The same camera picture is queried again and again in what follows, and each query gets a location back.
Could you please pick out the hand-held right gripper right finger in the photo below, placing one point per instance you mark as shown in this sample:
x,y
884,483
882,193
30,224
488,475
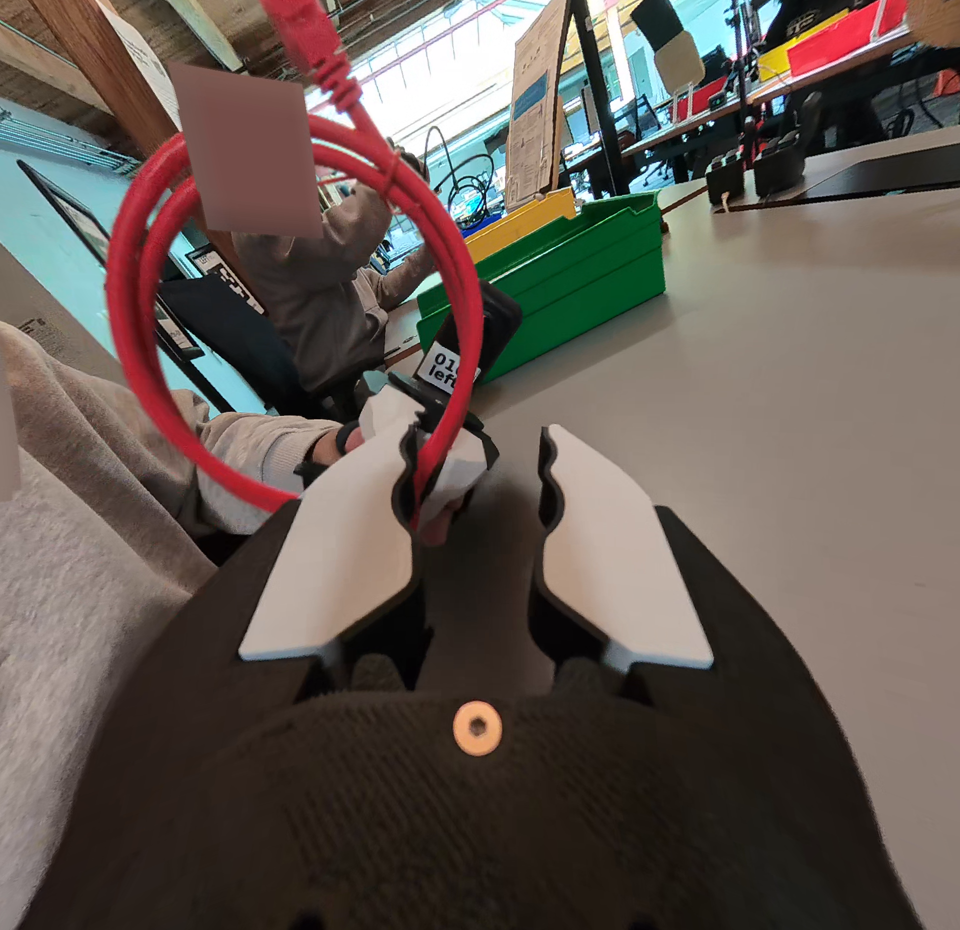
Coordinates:
x,y
615,563

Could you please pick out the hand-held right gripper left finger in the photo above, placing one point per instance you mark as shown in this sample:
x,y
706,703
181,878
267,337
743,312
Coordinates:
x,y
337,563

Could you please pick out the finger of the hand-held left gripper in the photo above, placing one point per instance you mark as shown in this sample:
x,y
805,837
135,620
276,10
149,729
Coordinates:
x,y
386,420
461,469

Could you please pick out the person's left forearm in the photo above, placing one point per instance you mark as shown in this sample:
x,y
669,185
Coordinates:
x,y
255,458

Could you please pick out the person's left hand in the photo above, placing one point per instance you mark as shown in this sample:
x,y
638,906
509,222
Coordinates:
x,y
343,441

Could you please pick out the yellow plastic bin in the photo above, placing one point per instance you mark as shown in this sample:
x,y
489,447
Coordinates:
x,y
517,225

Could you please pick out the green plastic bin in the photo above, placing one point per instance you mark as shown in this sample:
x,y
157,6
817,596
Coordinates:
x,y
585,270

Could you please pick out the black office chair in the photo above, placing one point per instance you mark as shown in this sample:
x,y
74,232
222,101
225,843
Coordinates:
x,y
240,338

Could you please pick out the brown cardboard box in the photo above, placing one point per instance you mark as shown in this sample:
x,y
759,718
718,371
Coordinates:
x,y
536,98

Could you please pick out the black metal stand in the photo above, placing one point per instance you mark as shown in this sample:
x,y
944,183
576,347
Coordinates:
x,y
596,83

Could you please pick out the person's grey sweatshirt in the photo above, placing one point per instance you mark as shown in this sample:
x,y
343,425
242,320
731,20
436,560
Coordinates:
x,y
67,570

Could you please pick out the black charger block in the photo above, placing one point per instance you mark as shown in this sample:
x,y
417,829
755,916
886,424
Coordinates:
x,y
778,167
724,174

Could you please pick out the black and beige board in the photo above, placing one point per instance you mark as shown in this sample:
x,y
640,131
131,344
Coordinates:
x,y
671,38

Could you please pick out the black laptop screen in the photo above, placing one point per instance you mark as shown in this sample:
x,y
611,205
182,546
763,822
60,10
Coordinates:
x,y
71,218

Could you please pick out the small yellow bin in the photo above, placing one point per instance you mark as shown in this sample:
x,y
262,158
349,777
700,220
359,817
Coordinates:
x,y
774,62

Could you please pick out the black desk mat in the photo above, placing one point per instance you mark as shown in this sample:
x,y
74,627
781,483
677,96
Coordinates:
x,y
885,174

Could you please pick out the white paper notice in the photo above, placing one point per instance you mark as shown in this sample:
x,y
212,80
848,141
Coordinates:
x,y
142,60

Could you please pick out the red plastic bin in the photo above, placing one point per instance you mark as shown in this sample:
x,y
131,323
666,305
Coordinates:
x,y
840,42

